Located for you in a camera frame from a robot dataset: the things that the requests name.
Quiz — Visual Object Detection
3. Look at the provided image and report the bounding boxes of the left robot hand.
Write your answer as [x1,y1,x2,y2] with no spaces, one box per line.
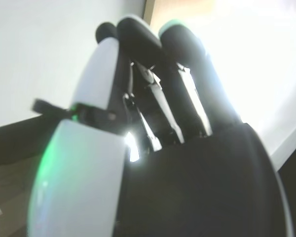
[27,14,296,237]

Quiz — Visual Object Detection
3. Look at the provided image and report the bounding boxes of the white cabinet door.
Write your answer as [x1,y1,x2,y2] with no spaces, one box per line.
[150,0,296,173]

